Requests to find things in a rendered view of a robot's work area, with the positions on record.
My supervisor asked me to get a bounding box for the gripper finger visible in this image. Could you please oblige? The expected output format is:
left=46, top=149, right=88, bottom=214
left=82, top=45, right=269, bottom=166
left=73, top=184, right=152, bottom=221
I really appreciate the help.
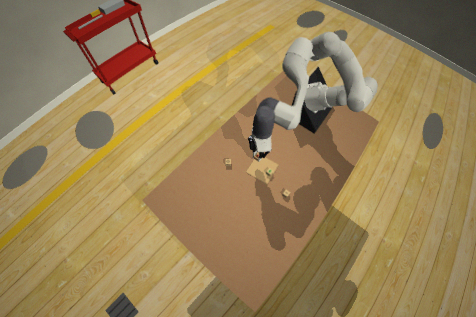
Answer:
left=258, top=151, right=270, bottom=162
left=248, top=135, right=257, bottom=158

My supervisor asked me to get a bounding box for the tan square mat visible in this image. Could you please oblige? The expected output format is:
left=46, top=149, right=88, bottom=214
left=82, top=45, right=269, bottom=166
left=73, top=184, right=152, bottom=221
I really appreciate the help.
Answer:
left=246, top=157, right=278, bottom=184

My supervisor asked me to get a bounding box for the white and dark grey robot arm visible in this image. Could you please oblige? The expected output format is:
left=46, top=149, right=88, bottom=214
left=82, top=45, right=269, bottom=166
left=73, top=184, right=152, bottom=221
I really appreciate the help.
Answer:
left=252, top=32, right=378, bottom=152

